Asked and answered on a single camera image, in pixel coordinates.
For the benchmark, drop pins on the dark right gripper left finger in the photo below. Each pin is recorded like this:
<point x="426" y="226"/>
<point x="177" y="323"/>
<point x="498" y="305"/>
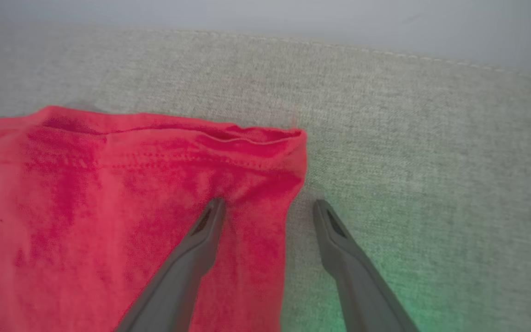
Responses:
<point x="178" y="286"/>

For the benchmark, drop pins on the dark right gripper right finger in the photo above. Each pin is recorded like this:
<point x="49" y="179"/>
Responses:
<point x="357" y="286"/>

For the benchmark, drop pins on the red white striped garment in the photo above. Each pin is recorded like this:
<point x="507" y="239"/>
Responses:
<point x="62" y="207"/>

